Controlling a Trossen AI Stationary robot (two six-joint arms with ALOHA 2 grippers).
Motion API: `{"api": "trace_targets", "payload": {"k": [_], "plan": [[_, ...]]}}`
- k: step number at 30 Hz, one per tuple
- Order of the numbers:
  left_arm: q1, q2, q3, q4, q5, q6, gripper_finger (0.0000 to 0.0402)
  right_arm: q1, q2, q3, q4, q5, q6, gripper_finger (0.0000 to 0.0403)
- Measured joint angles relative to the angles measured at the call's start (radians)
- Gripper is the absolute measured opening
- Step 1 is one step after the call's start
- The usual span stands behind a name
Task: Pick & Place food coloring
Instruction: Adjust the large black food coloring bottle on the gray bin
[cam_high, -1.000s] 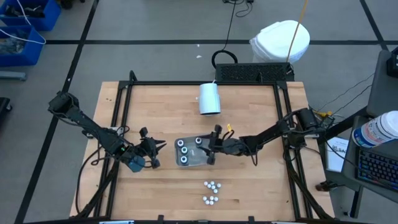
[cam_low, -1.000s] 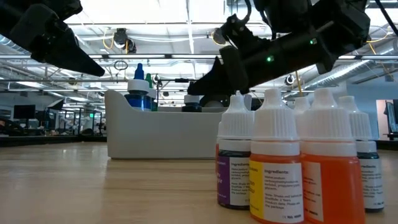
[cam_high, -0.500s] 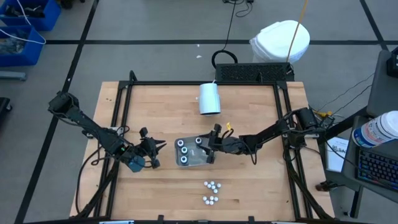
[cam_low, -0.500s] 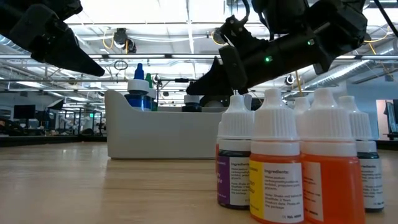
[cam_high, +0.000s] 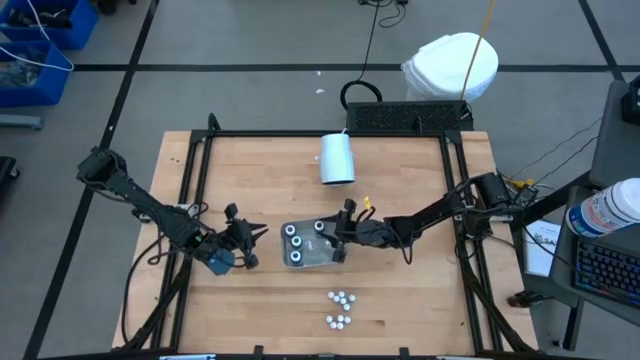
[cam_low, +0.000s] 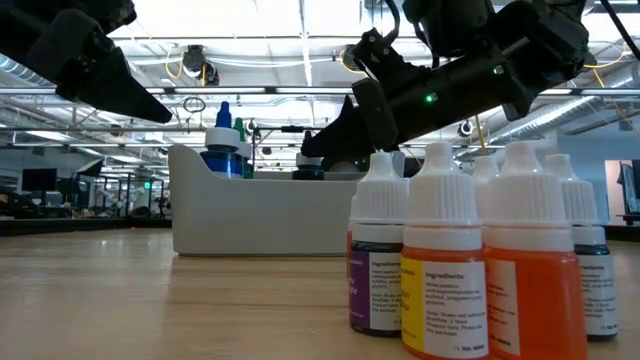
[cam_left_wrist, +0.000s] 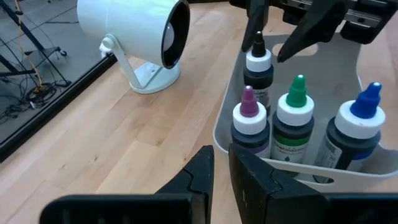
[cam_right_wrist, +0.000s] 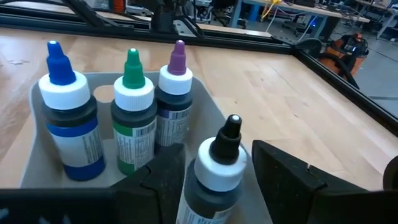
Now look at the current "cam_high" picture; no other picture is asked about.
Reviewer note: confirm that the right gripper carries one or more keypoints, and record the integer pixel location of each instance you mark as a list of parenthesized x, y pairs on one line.
[(367, 232)]

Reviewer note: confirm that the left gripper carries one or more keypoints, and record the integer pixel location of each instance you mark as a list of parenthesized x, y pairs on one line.
[(239, 235)]

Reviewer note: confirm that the black candy color bottle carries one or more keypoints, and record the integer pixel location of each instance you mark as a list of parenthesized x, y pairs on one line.
[(319, 226)]

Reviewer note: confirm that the grey plastic bin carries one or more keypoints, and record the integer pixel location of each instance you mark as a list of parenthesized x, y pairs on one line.
[(320, 252)]

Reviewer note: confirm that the purple candy color bottle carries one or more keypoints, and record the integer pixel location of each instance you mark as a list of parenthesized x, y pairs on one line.
[(290, 230)]

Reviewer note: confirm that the green candy color bottle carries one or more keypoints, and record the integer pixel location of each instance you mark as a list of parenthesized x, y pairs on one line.
[(296, 241)]

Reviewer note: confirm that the blue candy color bottle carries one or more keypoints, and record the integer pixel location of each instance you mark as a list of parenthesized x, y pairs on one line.
[(295, 256)]

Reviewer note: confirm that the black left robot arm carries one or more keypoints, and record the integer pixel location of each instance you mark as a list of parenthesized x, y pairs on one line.
[(140, 197)]

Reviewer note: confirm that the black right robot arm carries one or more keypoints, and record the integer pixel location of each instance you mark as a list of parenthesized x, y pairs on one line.
[(430, 217)]

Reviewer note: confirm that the black perforated computer case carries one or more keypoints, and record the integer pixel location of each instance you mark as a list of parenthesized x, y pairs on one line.
[(405, 117)]

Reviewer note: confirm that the white lined trash can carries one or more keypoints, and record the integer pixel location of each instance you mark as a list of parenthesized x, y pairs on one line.
[(450, 65)]

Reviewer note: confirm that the white printed paper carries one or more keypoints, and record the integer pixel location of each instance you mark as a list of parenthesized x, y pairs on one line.
[(537, 250)]

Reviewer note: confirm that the grey desk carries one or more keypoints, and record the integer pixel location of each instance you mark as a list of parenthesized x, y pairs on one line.
[(565, 260), (615, 140)]

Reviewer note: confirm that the grey metal bar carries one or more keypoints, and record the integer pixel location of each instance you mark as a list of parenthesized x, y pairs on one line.
[(20, 121)]

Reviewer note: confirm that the blue storage bin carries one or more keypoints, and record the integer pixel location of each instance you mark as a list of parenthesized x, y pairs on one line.
[(32, 85), (47, 25)]

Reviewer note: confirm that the white wipes canister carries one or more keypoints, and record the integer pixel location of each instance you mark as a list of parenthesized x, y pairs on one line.
[(605, 207)]

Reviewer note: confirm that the backlit black keyboard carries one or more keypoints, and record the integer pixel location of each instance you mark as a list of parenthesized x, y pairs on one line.
[(607, 267)]

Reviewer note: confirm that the black desktop device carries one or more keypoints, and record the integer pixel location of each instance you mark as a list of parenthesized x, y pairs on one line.
[(632, 100)]

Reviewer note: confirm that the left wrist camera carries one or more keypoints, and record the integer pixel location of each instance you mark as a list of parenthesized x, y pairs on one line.
[(221, 262)]

